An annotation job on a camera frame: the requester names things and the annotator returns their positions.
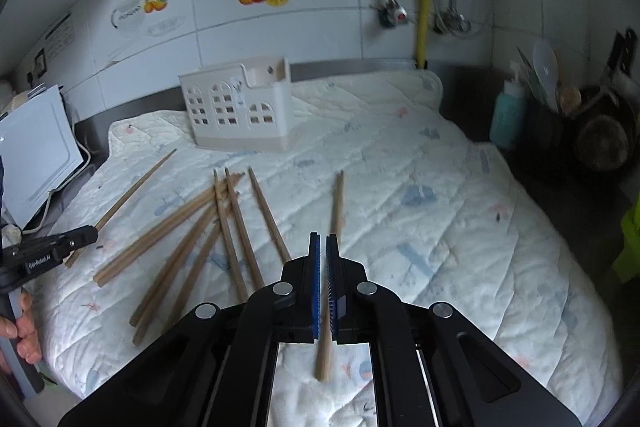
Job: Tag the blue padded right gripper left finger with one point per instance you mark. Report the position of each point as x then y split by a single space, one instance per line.
314 272

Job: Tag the white quilted mat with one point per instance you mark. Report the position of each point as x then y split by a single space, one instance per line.
430 214

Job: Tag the beige house-shaped utensil holder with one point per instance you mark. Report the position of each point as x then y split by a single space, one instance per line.
241 105

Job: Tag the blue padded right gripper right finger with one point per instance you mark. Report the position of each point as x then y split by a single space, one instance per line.
337 288

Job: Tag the black handled knife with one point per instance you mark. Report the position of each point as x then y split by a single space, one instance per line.
623 52

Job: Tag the white microwave oven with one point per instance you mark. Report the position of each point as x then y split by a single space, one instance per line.
38 152

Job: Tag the person's left hand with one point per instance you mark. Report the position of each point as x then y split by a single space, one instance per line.
24 331

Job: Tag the red water valve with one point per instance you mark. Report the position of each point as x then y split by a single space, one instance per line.
391 15

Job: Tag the wooden chopstick short centre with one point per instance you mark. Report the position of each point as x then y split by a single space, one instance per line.
268 217

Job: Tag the wall power socket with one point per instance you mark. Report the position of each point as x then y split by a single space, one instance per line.
40 63

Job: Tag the black utensil pot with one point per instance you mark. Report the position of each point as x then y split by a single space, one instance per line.
588 152

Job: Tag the teal soap bottle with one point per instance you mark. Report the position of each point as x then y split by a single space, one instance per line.
509 113

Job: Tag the white rice spoon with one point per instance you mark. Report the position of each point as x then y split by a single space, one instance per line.
546 68

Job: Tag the wooden chopstick long diagonal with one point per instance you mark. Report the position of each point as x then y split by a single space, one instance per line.
228 243
258 280

